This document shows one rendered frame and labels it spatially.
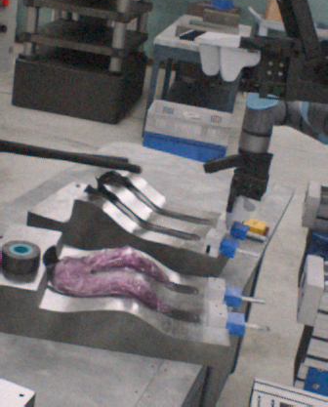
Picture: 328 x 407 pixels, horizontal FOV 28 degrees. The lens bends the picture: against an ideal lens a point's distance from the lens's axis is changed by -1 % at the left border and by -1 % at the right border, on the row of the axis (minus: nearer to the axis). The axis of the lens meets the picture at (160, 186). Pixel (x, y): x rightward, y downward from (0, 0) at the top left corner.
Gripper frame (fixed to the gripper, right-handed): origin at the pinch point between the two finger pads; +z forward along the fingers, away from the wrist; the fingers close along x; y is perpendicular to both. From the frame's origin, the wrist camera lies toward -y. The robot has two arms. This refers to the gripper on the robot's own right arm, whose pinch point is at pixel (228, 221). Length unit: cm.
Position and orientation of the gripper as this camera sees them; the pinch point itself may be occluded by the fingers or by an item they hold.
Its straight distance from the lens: 169.8
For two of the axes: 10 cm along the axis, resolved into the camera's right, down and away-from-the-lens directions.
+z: -1.5, 9.2, 3.6
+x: 3.4, -3.0, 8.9
